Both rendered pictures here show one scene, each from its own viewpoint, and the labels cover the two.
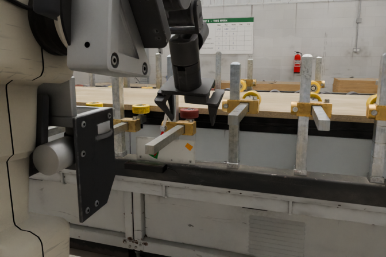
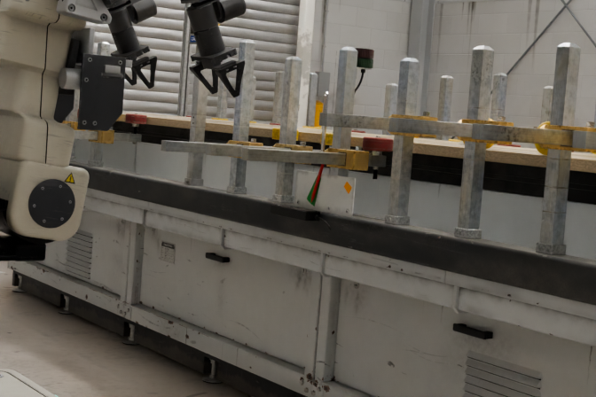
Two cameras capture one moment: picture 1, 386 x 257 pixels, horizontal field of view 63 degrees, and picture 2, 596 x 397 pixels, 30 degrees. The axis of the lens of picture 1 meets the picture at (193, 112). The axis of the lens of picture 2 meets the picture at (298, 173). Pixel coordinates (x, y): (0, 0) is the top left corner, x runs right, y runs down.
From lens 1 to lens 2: 2.00 m
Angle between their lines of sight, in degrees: 38
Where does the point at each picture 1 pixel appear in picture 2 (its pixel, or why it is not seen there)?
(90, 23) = not seen: outside the picture
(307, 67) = (476, 65)
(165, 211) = (362, 334)
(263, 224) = (482, 369)
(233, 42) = not seen: outside the picture
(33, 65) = (52, 12)
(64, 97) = (86, 42)
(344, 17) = not seen: outside the picture
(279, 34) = not seen: outside the picture
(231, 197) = (394, 277)
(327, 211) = (497, 307)
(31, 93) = (64, 35)
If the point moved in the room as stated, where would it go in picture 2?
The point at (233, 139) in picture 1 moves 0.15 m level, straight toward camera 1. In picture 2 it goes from (395, 177) to (354, 176)
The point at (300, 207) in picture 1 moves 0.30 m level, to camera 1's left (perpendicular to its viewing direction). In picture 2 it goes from (468, 299) to (361, 278)
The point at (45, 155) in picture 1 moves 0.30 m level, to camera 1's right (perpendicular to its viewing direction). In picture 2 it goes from (62, 74) to (163, 80)
